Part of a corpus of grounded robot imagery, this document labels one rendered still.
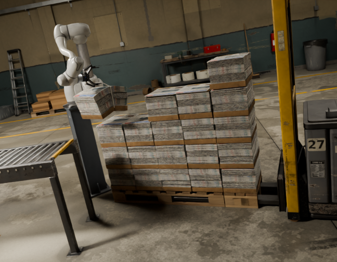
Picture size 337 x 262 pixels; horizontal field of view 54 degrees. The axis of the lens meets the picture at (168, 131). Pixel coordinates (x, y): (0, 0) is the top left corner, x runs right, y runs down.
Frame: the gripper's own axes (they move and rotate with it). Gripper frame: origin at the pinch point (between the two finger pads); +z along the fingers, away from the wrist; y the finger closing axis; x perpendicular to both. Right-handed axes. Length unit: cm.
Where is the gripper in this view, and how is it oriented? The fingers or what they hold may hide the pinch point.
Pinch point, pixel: (98, 75)
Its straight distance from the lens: 309.9
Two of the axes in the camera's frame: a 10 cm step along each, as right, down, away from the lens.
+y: 1.0, 9.7, 2.3
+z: 6.1, -2.4, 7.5
